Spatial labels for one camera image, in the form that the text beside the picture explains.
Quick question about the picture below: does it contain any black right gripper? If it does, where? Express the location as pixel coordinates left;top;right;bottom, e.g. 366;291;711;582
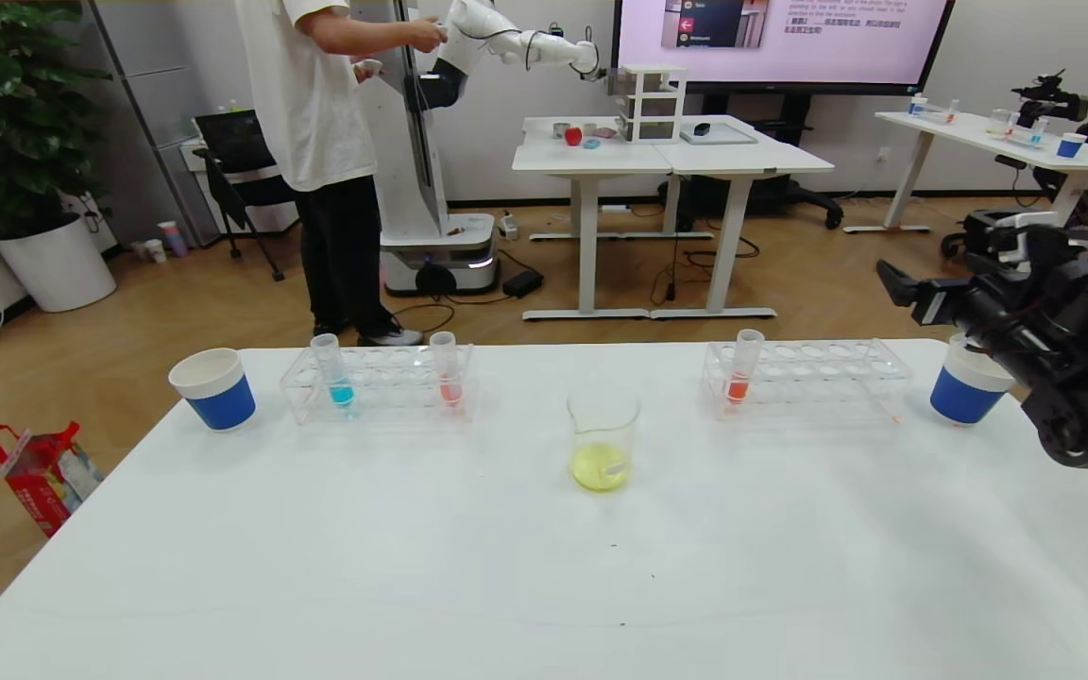
875;258;1025;346

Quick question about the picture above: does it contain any clear acrylic test tube rack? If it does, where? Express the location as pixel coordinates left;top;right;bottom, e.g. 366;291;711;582
280;343;481;428
701;338;913;423

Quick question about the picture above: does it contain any test tube with red liquid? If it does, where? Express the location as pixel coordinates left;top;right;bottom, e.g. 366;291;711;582
726;328;765;407

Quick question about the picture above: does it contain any glass beaker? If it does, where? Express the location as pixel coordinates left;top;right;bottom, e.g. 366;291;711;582
567;385;641;494

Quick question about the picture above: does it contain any test tube with blue liquid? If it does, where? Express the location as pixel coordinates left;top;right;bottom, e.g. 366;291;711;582
310;333;356;410

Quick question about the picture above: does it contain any black mobile robot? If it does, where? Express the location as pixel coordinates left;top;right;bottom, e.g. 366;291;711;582
941;33;1088;261

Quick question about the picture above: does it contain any blue and white paper cup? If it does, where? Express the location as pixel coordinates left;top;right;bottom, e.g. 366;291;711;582
928;332;1017;428
168;348;258;434

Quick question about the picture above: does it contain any black display stand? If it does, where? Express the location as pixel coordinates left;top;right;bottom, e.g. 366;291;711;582
657;93;844;230

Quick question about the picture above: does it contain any white desk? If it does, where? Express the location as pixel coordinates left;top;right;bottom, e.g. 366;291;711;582
843;110;1088;235
512;116;677;322
650;116;836;320

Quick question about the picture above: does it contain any grey tray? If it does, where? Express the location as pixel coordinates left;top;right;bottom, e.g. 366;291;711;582
679;123;758;146

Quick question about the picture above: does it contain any large display screen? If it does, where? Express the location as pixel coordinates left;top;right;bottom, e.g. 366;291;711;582
610;0;959;96

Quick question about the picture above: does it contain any white drawer unit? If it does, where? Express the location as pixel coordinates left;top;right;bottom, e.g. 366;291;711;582
618;64;689;145

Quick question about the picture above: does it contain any white robot tower base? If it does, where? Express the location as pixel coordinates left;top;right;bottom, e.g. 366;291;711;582
350;0;501;297

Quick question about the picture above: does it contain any person in white shirt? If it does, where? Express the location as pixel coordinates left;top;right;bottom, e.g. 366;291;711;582
234;0;451;349

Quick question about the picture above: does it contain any black chair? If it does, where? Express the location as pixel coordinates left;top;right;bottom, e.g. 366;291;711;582
193;110;301;282

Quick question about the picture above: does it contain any grey cabinet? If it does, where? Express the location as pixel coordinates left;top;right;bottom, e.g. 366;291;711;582
86;0;252;248

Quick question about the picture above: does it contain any white plant pot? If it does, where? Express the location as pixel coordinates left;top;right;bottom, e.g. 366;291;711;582
0;212;118;314

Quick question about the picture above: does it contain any red gift bag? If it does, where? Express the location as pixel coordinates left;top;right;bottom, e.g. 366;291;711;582
0;421;104;539

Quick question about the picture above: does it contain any green potted plant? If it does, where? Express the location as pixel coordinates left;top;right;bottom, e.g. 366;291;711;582
0;0;115;242

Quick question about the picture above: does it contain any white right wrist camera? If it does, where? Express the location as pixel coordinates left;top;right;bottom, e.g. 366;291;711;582
986;212;1062;275

